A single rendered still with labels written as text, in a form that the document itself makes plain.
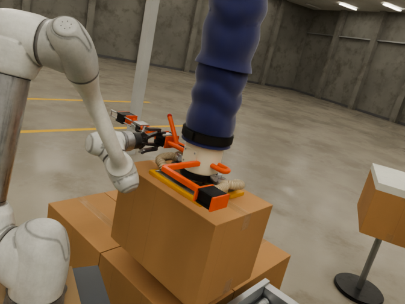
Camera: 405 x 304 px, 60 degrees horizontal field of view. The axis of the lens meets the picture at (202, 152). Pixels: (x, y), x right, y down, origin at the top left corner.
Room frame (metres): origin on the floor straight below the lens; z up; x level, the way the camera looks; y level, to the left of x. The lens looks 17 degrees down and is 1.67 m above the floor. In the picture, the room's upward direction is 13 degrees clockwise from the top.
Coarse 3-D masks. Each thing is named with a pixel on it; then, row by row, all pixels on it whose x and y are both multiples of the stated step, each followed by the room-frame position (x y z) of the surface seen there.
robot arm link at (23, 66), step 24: (0, 24) 0.93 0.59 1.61; (24, 24) 0.94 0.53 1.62; (0, 48) 0.92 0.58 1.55; (24, 48) 0.93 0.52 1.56; (0, 72) 0.93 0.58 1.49; (24, 72) 0.94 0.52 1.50; (0, 96) 0.91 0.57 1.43; (24, 96) 0.96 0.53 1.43; (0, 120) 0.90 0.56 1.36; (0, 144) 0.90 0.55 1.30; (0, 168) 0.89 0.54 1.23; (0, 192) 0.89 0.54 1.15; (0, 216) 0.86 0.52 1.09; (0, 240) 0.83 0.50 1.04
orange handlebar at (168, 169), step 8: (128, 120) 1.81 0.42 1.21; (136, 120) 1.83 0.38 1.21; (168, 144) 1.59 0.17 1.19; (176, 144) 1.56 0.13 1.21; (168, 168) 1.23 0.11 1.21; (176, 168) 1.29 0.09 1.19; (216, 168) 1.38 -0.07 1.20; (224, 168) 1.40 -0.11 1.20; (176, 176) 1.19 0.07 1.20; (184, 184) 1.16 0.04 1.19; (192, 184) 1.14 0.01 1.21
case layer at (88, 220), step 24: (48, 216) 1.92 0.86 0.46; (72, 216) 1.85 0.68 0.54; (96, 216) 1.91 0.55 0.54; (72, 240) 1.73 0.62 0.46; (96, 240) 1.66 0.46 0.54; (264, 240) 2.07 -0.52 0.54; (72, 264) 1.71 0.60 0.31; (96, 264) 1.57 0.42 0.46; (120, 264) 1.50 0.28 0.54; (264, 264) 1.79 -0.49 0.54; (120, 288) 1.43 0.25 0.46; (144, 288) 1.37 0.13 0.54; (240, 288) 1.54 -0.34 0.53
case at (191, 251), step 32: (160, 192) 1.34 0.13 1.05; (128, 224) 1.45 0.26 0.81; (160, 224) 1.32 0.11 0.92; (192, 224) 1.21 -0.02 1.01; (224, 224) 1.18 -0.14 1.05; (256, 224) 1.37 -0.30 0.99; (160, 256) 1.29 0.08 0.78; (192, 256) 1.19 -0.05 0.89; (224, 256) 1.23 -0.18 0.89; (256, 256) 1.45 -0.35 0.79; (192, 288) 1.16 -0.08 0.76; (224, 288) 1.29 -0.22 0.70
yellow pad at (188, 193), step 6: (156, 174) 1.44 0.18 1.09; (162, 174) 1.44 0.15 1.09; (162, 180) 1.41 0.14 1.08; (168, 180) 1.40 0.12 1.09; (174, 180) 1.41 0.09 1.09; (174, 186) 1.36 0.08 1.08; (180, 186) 1.36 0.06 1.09; (186, 186) 1.37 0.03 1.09; (180, 192) 1.33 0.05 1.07; (186, 192) 1.32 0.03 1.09; (192, 192) 1.33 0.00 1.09; (192, 198) 1.29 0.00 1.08; (198, 204) 1.26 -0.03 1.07
